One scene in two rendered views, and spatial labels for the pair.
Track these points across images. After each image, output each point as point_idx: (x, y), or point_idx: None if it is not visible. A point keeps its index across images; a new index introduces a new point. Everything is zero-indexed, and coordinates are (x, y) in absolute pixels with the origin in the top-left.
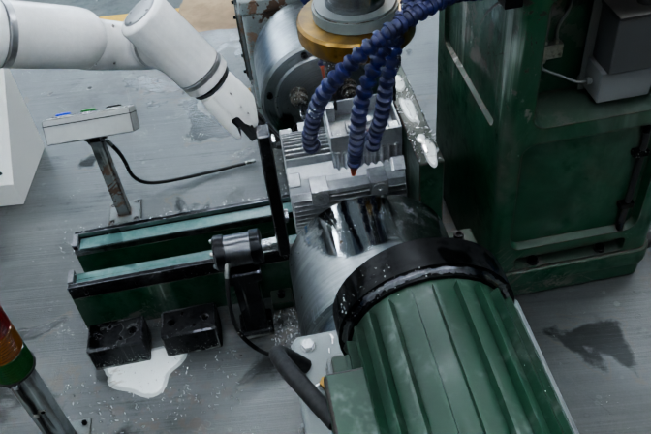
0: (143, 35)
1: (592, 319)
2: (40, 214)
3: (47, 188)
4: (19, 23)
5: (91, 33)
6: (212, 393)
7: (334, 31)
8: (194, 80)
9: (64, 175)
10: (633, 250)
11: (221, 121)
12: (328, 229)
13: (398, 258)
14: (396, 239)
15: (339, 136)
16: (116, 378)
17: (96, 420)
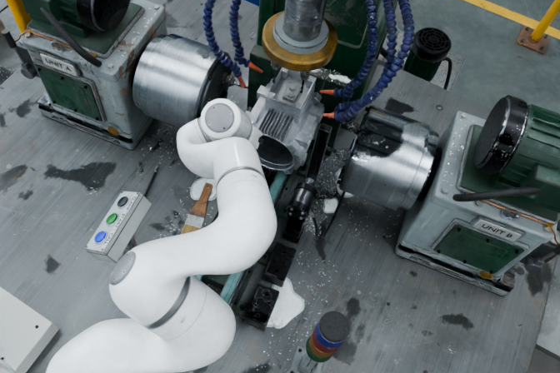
0: (239, 128)
1: (383, 104)
2: (83, 320)
3: (56, 305)
4: (261, 171)
5: (254, 147)
6: (321, 276)
7: (315, 51)
8: (248, 134)
9: (52, 288)
10: (377, 63)
11: (254, 146)
12: (372, 146)
13: (516, 120)
14: (402, 126)
15: (302, 105)
16: (277, 321)
17: (300, 344)
